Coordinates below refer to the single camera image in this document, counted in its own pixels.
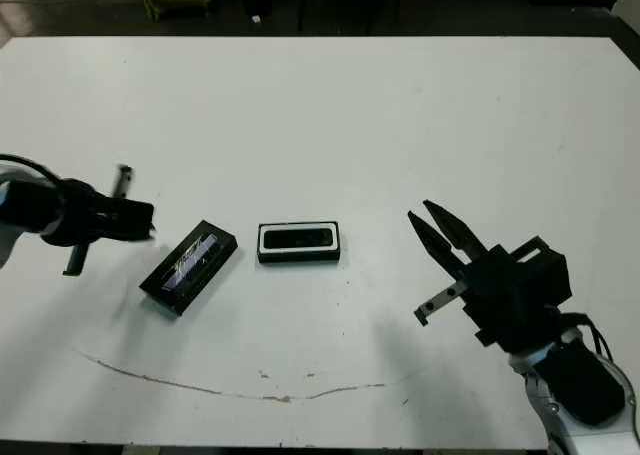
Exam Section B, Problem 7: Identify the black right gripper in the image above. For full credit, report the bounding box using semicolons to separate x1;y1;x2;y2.
406;199;564;353

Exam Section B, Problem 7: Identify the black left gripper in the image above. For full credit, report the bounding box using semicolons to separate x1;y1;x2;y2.
42;164;155;277

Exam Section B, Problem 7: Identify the black printed box lid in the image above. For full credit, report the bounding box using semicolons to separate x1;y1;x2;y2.
138;218;240;320

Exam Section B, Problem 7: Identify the black slim camera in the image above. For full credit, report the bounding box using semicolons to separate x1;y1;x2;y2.
263;228;335;251

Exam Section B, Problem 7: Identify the black box with white insert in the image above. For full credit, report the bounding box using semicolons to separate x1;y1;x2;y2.
257;220;344;266

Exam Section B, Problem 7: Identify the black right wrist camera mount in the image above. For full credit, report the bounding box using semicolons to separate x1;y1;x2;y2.
509;233;572;309

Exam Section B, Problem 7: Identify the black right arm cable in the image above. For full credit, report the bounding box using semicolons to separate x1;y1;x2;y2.
562;312;634;381

